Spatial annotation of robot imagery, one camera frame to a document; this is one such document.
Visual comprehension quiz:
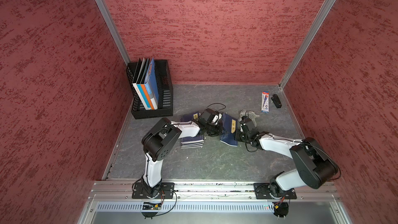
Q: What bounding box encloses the blue book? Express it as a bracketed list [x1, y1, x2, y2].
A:
[220, 113, 238, 147]

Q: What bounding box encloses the grey fluffy cleaning cloth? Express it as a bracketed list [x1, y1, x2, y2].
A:
[238, 110, 260, 127]

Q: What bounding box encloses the purple book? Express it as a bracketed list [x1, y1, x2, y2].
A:
[180, 145, 203, 149]
[180, 113, 204, 142]
[180, 141, 204, 147]

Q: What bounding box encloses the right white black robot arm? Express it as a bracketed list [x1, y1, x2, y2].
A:
[235, 117, 340, 200]

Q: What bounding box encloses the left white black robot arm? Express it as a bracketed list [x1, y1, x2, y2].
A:
[142, 115, 222, 198]

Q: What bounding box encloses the white teal upright book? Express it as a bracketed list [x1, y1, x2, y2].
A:
[133, 57, 152, 111]

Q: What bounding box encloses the white blue pen box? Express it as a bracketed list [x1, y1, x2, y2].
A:
[261, 92, 269, 113]

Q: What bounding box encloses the small black device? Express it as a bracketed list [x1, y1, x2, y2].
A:
[271, 94, 282, 108]

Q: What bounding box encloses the black mesh file basket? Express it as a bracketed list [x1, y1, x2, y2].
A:
[126, 60, 173, 119]

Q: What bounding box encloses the blue orange upright folder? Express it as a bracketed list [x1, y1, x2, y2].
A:
[140, 58, 159, 110]

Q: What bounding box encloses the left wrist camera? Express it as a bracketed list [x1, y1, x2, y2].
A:
[198, 108, 222, 125]

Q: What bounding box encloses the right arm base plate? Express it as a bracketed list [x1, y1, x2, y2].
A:
[254, 183, 297, 201]

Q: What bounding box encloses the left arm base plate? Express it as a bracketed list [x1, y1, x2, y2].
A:
[131, 182, 175, 200]

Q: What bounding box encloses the aluminium rail frame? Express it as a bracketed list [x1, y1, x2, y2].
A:
[78, 180, 351, 224]

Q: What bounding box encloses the slotted cable duct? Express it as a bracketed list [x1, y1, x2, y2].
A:
[96, 201, 274, 214]

